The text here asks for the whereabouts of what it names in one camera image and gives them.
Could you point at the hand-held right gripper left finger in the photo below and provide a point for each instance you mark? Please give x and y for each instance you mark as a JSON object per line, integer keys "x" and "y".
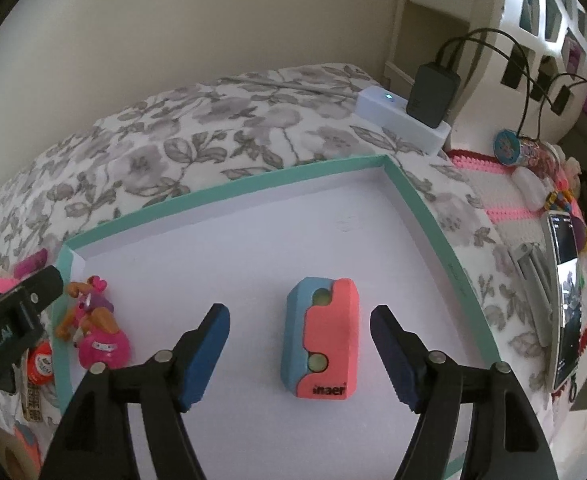
{"x": 208, "y": 355}

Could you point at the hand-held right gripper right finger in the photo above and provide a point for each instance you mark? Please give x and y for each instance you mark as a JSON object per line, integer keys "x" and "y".
{"x": 396, "y": 360}

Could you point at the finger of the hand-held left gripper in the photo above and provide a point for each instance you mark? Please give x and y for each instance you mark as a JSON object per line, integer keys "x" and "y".
{"x": 28, "y": 295}

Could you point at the orange and blue packet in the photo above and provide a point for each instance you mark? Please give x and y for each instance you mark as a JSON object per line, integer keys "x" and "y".
{"x": 323, "y": 340}

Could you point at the pink dog toy figure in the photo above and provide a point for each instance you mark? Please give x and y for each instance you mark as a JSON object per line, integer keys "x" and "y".
{"x": 98, "y": 345}

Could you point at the teal cardboard box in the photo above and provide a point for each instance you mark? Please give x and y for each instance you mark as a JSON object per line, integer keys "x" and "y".
{"x": 273, "y": 240}

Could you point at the purple lighter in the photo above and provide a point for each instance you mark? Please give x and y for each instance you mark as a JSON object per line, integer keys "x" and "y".
{"x": 30, "y": 264}

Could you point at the red white round toy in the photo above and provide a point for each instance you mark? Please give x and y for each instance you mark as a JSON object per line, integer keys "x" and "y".
{"x": 40, "y": 362}

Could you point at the yellow patterned tag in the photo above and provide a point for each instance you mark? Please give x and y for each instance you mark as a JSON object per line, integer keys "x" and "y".
{"x": 33, "y": 400}

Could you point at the orange tape roll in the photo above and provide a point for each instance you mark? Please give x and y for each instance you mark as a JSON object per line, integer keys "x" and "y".
{"x": 25, "y": 452}

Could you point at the silver phone stand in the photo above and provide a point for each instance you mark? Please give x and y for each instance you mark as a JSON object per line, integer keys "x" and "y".
{"x": 533, "y": 285}

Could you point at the smartphone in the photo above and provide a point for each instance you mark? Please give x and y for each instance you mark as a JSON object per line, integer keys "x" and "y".
{"x": 566, "y": 300}

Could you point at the white small case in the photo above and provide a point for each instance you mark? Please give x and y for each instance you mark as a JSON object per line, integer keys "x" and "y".
{"x": 531, "y": 186}

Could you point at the floral grey white blanket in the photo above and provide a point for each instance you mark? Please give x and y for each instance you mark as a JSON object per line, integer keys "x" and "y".
{"x": 173, "y": 125}

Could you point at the round blue tin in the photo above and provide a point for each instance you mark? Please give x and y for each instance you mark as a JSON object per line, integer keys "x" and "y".
{"x": 506, "y": 146}

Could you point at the white power device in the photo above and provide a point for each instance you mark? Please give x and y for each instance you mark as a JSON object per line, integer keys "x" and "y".
{"x": 388, "y": 115}

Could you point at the colourful sprinkles tube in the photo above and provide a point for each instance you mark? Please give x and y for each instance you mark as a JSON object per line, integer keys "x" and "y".
{"x": 536, "y": 152}

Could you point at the black charger adapter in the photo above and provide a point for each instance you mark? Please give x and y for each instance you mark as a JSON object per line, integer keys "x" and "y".
{"x": 431, "y": 95}

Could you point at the white wooden shelf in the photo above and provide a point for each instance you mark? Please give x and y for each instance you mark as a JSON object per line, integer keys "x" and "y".
{"x": 433, "y": 15}

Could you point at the white lattice basket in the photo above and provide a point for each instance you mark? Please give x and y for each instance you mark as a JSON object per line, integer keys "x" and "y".
{"x": 538, "y": 25}

